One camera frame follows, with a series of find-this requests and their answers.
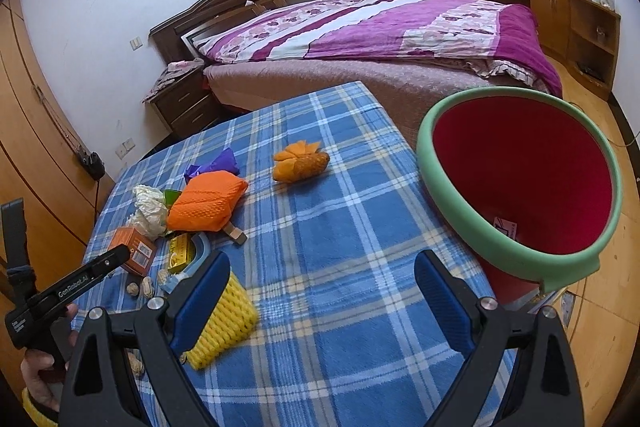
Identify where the purple wrapper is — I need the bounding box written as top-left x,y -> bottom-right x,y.
183,148 -> 240,184

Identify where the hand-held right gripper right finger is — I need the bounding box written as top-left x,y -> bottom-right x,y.
414,249 -> 585,427

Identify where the person's left hand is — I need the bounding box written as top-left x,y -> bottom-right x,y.
21,303 -> 81,412

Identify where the wooden wardrobe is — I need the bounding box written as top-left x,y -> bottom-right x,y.
0,0 -> 116,288

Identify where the yellow foam net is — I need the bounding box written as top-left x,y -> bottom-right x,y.
182,271 -> 260,370

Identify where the person's left forearm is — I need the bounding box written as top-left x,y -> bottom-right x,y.
21,387 -> 62,427

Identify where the small orange box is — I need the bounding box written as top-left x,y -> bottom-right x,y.
107,227 -> 157,278

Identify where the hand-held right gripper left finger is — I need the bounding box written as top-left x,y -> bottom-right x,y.
59,250 -> 232,427

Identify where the red bin with green rim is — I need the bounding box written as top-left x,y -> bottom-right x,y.
416,86 -> 623,308

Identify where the black power adapter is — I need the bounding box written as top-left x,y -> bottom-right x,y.
75,147 -> 106,180

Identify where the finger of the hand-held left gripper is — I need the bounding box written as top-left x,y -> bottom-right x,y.
91,245 -> 130,281

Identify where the large orange foam net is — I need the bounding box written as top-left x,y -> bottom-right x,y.
166,171 -> 249,233

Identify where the pink patterned cloth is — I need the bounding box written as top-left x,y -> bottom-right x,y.
141,59 -> 206,104

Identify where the purple floral quilt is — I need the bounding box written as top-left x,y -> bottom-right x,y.
195,0 -> 563,98

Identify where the blue plastic holder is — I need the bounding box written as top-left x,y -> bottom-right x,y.
159,232 -> 213,295

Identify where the dark wooden nightstand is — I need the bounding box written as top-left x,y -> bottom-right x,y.
150,67 -> 223,140

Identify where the blue plaid tablecloth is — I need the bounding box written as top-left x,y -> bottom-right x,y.
80,81 -> 521,427

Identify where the white paper label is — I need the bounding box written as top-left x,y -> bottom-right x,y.
494,216 -> 522,239

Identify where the orange foam net with peel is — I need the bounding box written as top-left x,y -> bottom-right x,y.
272,141 -> 330,182

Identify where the small wooden block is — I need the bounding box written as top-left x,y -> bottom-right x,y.
223,223 -> 248,247

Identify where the small yellow box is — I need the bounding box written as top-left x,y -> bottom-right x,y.
166,233 -> 197,273

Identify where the wooden bed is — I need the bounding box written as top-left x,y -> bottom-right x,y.
149,0 -> 563,138

